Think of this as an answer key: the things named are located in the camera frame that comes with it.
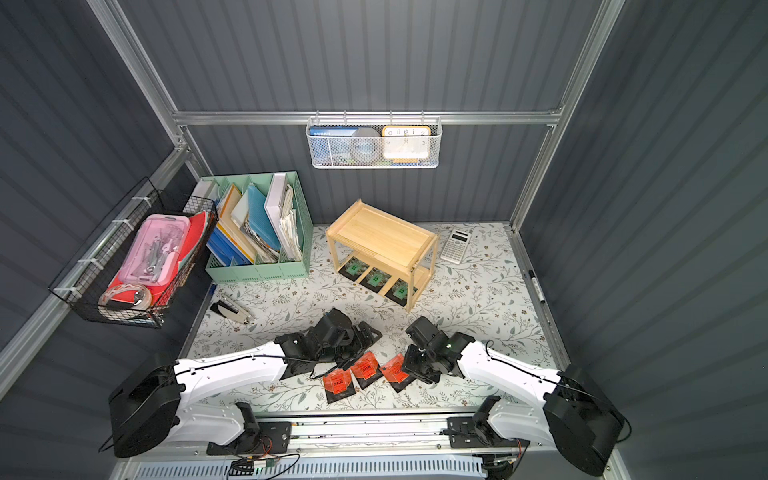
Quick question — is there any red tea bag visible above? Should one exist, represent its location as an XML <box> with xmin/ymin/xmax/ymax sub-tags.
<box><xmin>322</xmin><ymin>369</ymin><xmax>356</xmax><ymax>404</ymax></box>
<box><xmin>380</xmin><ymin>354</ymin><xmax>415</xmax><ymax>393</ymax></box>
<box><xmin>350</xmin><ymin>351</ymin><xmax>383</xmax><ymax>389</ymax></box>

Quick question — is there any green tea bag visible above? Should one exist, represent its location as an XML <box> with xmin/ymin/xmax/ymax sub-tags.
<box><xmin>385</xmin><ymin>279</ymin><xmax>418</xmax><ymax>307</ymax></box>
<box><xmin>360</xmin><ymin>268</ymin><xmax>391</xmax><ymax>293</ymax></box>
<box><xmin>339</xmin><ymin>257</ymin><xmax>369</xmax><ymax>282</ymax></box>

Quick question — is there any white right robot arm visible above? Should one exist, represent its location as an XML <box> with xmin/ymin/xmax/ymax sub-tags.
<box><xmin>403</xmin><ymin>317</ymin><xmax>628</xmax><ymax>477</ymax></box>

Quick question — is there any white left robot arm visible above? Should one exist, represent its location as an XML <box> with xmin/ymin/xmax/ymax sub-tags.
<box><xmin>103</xmin><ymin>308</ymin><xmax>382</xmax><ymax>458</ymax></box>

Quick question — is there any light wooden two-tier shelf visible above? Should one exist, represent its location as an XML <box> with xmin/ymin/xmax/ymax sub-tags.
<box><xmin>326</xmin><ymin>200</ymin><xmax>439</xmax><ymax>311</ymax></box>

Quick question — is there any white scientific calculator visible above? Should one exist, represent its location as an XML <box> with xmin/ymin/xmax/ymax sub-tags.
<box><xmin>440</xmin><ymin>229</ymin><xmax>471</xmax><ymax>265</ymax></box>

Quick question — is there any black marker pen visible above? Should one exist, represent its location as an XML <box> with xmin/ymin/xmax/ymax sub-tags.
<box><xmin>528</xmin><ymin>270</ymin><xmax>546</xmax><ymax>303</ymax></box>

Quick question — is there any green file organizer box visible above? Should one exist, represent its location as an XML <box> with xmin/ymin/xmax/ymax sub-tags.
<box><xmin>194</xmin><ymin>171</ymin><xmax>313</xmax><ymax>284</ymax></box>

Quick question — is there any red folder in basket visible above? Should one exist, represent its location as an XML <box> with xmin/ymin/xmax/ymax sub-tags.
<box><xmin>104</xmin><ymin>211</ymin><xmax>209</xmax><ymax>308</ymax></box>

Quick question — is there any clear tape dispenser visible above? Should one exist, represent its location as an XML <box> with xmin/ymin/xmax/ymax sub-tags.
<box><xmin>98</xmin><ymin>284</ymin><xmax>153</xmax><ymax>310</ymax></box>

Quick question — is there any blue box in basket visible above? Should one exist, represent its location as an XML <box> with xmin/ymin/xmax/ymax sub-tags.
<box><xmin>307</xmin><ymin>126</ymin><xmax>358</xmax><ymax>168</ymax></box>

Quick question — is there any grey tape roll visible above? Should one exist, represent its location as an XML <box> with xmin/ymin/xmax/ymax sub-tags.
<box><xmin>349</xmin><ymin>127</ymin><xmax>382</xmax><ymax>165</ymax></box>

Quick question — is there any white mesh hanging basket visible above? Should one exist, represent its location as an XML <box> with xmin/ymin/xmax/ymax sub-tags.
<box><xmin>305</xmin><ymin>114</ymin><xmax>443</xmax><ymax>170</ymax></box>

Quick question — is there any pink plastic tool case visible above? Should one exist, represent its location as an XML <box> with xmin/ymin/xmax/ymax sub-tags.
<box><xmin>117</xmin><ymin>214</ymin><xmax>190</xmax><ymax>287</ymax></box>

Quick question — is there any yellow white alarm clock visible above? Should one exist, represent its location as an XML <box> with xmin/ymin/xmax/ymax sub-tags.
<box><xmin>381</xmin><ymin>125</ymin><xmax>432</xmax><ymax>163</ymax></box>

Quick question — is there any black wire wall basket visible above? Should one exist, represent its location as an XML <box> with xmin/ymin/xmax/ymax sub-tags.
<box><xmin>49</xmin><ymin>178</ymin><xmax>218</xmax><ymax>329</ymax></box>

